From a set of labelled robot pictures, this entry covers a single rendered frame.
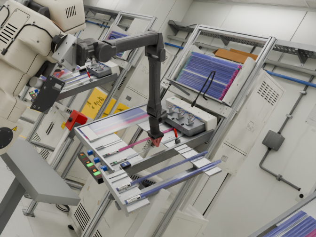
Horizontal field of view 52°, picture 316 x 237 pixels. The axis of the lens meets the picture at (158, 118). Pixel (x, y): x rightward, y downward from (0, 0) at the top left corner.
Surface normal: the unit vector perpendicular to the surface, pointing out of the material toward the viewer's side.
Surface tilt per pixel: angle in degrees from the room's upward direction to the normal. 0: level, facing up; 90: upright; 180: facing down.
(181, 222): 90
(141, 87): 90
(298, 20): 90
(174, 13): 90
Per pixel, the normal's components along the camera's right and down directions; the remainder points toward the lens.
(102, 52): 0.76, 0.40
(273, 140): -0.68, -0.38
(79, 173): 0.52, 0.33
